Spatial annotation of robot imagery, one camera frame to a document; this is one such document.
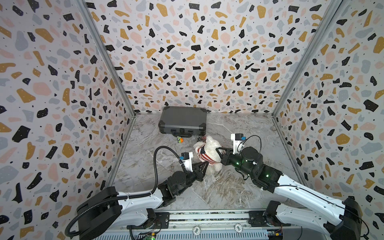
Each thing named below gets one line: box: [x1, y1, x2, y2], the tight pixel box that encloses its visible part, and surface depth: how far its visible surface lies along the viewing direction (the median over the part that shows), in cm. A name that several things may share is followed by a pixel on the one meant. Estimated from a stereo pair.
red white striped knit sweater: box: [195, 142, 221, 165], surface depth 72 cm
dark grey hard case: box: [158, 106, 207, 138], surface depth 106 cm
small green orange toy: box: [176, 135, 184, 144], surface depth 105 cm
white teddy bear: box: [193, 135, 222, 175], surface depth 73 cm
